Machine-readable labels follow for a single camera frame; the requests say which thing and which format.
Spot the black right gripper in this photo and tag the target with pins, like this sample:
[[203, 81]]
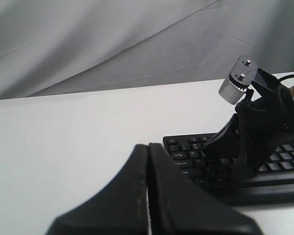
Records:
[[259, 127]]

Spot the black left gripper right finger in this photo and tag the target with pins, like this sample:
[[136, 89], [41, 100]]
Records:
[[178, 207]]

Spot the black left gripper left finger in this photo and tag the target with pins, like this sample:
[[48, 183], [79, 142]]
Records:
[[120, 208]]

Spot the black acer keyboard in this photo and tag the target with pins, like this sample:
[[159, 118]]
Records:
[[273, 184]]

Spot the grey backdrop cloth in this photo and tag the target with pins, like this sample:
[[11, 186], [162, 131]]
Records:
[[69, 46]]

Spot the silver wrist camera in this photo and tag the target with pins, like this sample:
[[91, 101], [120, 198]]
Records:
[[239, 79]]

